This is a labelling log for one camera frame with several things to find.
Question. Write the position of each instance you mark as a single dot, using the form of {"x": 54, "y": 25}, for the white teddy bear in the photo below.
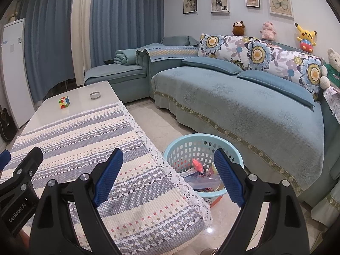
{"x": 333, "y": 69}

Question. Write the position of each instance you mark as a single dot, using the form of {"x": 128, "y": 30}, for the floral long cushion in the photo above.
{"x": 260, "y": 53}

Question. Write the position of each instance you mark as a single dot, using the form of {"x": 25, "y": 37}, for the white curtain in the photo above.
{"x": 81, "y": 32}

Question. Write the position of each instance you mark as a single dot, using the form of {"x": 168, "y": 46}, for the teal sectional sofa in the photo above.
{"x": 225, "y": 106}

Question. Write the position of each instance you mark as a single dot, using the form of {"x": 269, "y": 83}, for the white refrigerator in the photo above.
{"x": 17, "y": 71}

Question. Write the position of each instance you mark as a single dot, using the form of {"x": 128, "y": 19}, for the patterned armrest cover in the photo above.
{"x": 170, "y": 51}

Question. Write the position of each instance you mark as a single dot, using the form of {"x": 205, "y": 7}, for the yellow mouse plush toy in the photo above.
{"x": 306, "y": 38}

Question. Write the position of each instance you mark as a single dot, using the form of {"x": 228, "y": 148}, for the blue flat cushion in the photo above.
{"x": 212, "y": 65}
{"x": 276, "y": 86}

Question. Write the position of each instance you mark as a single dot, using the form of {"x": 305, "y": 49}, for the colourful puzzle cube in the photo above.
{"x": 64, "y": 102}

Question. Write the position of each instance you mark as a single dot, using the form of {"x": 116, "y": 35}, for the lace armrest cover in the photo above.
{"x": 333, "y": 101}

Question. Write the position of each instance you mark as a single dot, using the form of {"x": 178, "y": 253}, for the light blue plastic basket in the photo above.
{"x": 180, "y": 148}

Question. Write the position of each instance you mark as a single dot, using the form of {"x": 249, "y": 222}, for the teal pillow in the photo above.
{"x": 178, "y": 41}

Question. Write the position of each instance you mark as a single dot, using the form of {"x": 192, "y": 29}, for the black framed botanical picture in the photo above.
{"x": 190, "y": 1}

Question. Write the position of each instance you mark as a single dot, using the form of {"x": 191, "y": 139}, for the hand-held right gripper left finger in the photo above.
{"x": 106, "y": 180}

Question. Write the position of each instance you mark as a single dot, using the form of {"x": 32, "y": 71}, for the striped woven tablecloth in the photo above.
{"x": 79, "y": 138}

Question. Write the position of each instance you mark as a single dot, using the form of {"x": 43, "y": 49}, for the round grey ashtray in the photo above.
{"x": 95, "y": 96}

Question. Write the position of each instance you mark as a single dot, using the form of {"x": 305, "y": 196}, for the white collage canvas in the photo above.
{"x": 220, "y": 3}

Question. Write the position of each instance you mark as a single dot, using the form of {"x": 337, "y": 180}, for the small framed crown picture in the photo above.
{"x": 253, "y": 0}

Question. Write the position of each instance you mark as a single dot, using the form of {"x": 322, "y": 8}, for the brown monkey plush toy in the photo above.
{"x": 239, "y": 28}

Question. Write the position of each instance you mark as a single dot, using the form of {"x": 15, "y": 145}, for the clear plastic package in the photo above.
{"x": 202, "y": 182}

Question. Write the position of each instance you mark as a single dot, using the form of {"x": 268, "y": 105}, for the folded teal blanket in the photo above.
{"x": 126, "y": 57}

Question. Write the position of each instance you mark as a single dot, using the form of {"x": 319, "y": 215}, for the pink plush toy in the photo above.
{"x": 268, "y": 31}

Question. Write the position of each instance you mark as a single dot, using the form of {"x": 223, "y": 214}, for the pink plastic bottle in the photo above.
{"x": 198, "y": 164}

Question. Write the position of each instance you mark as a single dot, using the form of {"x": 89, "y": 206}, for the blue curtain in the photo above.
{"x": 124, "y": 18}
{"x": 47, "y": 45}

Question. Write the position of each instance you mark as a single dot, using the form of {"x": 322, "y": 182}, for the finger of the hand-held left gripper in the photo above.
{"x": 4, "y": 160}
{"x": 29, "y": 164}

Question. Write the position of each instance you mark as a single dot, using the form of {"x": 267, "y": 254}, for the yellow snack wrapper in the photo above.
{"x": 213, "y": 170}

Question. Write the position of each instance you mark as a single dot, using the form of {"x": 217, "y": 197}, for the white coffee table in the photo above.
{"x": 79, "y": 97}

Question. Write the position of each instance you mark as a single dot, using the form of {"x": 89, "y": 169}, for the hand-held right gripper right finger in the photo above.
{"x": 229, "y": 179}

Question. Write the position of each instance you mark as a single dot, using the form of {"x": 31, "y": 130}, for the framed butterfly picture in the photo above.
{"x": 280, "y": 5}

